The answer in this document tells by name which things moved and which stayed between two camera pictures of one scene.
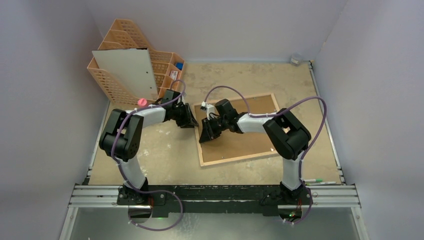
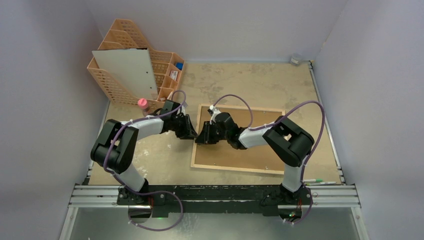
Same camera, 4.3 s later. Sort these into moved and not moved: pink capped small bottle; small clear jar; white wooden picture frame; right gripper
Moved: white wooden picture frame
Not moved: pink capped small bottle; right gripper; small clear jar
